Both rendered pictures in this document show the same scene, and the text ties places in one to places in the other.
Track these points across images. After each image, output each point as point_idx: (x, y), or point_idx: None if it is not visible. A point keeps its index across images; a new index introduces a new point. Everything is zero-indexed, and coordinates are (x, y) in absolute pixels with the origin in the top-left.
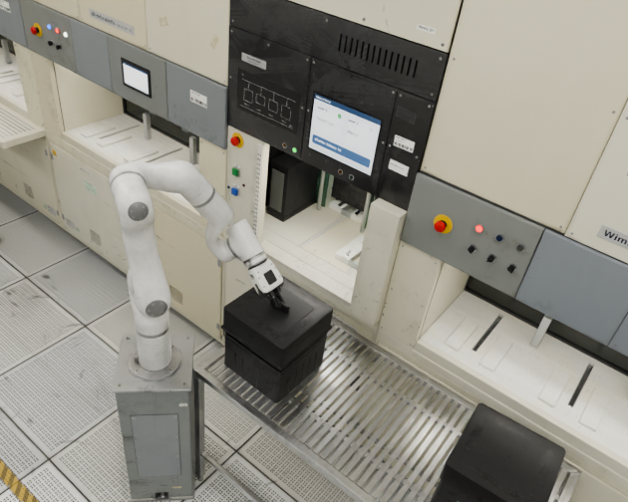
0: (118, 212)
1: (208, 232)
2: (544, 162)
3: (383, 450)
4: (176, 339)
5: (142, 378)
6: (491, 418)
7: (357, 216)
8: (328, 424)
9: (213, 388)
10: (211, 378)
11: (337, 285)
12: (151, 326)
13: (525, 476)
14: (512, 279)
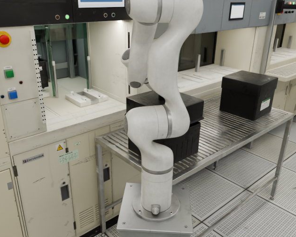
0: (192, 13)
1: (146, 54)
2: None
3: (225, 126)
4: (130, 192)
5: (177, 212)
6: (231, 76)
7: (43, 93)
8: (211, 137)
9: (183, 178)
10: (177, 175)
11: (110, 109)
12: (172, 152)
13: (259, 76)
14: None
